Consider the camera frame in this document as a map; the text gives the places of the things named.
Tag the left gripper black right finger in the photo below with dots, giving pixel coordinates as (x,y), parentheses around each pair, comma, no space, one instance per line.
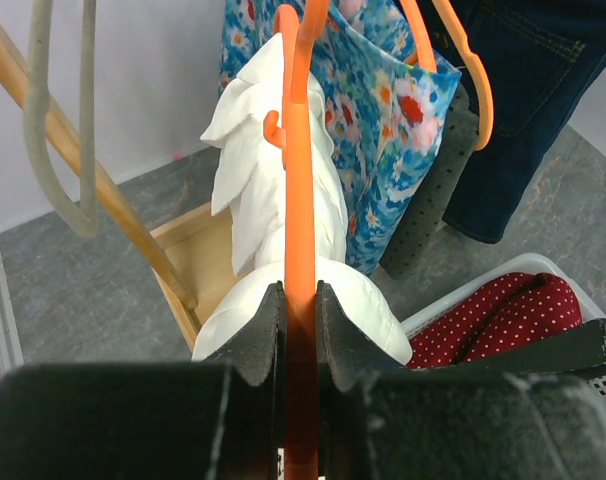
(530,415)

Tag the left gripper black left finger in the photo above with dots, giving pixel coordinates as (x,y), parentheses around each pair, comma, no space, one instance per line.
(214,419)

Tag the red polka dot skirt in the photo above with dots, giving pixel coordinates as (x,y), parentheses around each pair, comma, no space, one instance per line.
(506,313)

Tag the white blouse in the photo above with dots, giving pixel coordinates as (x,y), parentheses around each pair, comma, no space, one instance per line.
(283,225)

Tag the orange hanger of blouse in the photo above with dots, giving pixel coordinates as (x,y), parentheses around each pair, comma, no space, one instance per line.
(289,131)

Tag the blue floral skirt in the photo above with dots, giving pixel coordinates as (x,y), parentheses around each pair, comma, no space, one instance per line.
(377,116)

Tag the orange hanger of floral skirt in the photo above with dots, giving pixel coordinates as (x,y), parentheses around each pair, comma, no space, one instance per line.
(423,49)

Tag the orange hanger of grey garment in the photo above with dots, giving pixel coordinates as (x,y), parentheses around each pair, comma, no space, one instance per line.
(475,69)

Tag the white plastic laundry basket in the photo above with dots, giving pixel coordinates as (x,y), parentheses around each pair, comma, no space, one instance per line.
(526,263)

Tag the wooden clothes rack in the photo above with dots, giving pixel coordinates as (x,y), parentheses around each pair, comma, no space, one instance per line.
(190,255)

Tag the grey dotted garment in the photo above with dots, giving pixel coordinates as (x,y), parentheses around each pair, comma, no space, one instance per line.
(424,213)

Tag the dark denim garment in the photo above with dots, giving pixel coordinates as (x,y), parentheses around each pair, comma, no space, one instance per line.
(540,57)

